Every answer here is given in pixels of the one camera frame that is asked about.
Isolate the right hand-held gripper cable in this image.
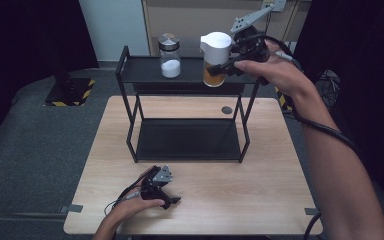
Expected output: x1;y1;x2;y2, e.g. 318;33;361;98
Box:
263;34;376;240

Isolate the glass jar with silver lid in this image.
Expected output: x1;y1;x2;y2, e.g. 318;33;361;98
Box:
157;32;182;79

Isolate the glass jar with white lid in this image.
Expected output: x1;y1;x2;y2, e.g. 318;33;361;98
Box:
199;31;233;88

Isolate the person's right hand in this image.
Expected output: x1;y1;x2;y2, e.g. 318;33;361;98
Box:
234;39;318;104

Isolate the white wall socket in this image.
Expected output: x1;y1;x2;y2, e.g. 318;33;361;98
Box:
260;0;287;13

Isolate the wooden cabinet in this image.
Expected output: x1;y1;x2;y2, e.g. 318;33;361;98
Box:
141;0;311;73

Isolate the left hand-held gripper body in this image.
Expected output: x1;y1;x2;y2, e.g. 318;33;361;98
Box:
141;164;174;201

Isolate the bundle of black cables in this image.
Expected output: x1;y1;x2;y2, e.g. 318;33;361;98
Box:
314;69;342;108

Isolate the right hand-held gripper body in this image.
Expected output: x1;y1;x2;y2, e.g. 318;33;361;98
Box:
228;4;277;64

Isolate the black two-tier metal rack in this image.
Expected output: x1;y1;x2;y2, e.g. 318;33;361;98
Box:
114;45;264;164

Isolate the black curtain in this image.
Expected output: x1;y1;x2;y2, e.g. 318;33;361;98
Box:
288;0;384;214
0;0;99;154

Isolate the person's left hand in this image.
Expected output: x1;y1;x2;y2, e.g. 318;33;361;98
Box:
113;198;165;224

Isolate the black stand with striped base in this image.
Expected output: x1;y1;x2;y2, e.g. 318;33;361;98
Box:
273;84;295;113
43;49;97;108

